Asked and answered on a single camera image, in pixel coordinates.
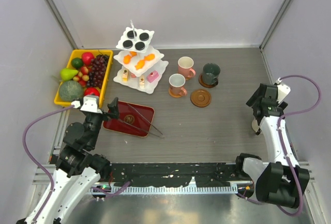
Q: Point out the cream cup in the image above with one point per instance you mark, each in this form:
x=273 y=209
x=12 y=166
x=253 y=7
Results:
x=255 y=127

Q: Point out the pink cake with cherry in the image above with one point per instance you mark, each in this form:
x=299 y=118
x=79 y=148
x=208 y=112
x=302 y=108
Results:
x=152 y=76

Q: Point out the red apple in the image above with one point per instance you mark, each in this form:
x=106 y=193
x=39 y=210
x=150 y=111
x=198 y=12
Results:
x=87 y=58
x=91 y=91

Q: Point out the red lacquer snack tray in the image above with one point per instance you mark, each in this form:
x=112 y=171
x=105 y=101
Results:
x=111 y=125

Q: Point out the dark purple grape bunch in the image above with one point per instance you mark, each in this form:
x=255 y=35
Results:
x=97 y=71

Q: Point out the green melon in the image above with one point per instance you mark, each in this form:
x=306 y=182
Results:
x=70 y=91

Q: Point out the small red cherry cluster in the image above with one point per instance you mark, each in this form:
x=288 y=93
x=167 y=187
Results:
x=82 y=77

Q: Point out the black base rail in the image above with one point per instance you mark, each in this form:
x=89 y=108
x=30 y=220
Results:
x=210 y=174

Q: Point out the stack of wooden coasters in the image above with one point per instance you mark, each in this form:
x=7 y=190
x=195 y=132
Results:
x=206 y=85

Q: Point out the red apple at front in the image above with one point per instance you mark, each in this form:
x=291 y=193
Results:
x=91 y=91

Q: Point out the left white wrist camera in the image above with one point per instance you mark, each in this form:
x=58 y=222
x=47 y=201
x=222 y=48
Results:
x=89 y=103

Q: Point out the cream cake with chocolate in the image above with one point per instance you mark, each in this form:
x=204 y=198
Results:
x=142 y=81

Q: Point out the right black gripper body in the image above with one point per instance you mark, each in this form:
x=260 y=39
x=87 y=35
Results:
x=283 y=105

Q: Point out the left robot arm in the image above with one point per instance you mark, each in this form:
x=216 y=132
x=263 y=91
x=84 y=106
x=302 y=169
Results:
x=76 y=170

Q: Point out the white three-tier serving stand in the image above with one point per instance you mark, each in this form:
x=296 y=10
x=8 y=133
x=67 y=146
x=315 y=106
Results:
x=158 y=63

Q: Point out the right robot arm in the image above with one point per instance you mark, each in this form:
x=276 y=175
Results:
x=281 y=181

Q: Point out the green lime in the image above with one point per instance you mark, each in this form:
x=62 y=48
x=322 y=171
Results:
x=77 y=63

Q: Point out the dark green mug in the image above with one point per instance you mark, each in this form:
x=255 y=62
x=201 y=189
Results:
x=210 y=74

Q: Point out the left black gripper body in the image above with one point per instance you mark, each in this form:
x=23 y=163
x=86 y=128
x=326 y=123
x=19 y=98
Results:
x=94 y=122

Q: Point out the pink mug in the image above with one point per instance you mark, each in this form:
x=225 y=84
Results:
x=176 y=84
x=185 y=66

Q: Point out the metal tweezers tongs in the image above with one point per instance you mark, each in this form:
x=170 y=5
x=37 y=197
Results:
x=137 y=120

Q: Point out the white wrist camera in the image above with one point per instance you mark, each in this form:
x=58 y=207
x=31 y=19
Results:
x=283 y=90
x=89 y=103

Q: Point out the dark wooden coaster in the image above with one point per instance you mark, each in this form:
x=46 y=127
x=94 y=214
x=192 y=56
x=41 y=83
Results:
x=200 y=98

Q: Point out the black round cookie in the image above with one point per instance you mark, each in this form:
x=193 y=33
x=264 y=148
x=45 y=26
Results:
x=139 y=46
x=144 y=36
x=127 y=44
x=131 y=34

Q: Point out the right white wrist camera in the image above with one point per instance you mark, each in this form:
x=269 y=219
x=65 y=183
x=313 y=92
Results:
x=283 y=90

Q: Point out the red apple at back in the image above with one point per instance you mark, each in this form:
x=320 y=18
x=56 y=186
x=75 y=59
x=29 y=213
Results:
x=87 y=58

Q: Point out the green pear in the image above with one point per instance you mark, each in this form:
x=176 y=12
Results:
x=68 y=74

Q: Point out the orange fish cookie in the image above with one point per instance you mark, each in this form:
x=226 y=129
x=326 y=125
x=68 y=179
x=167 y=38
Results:
x=133 y=53
x=149 y=57
x=127 y=59
x=140 y=64

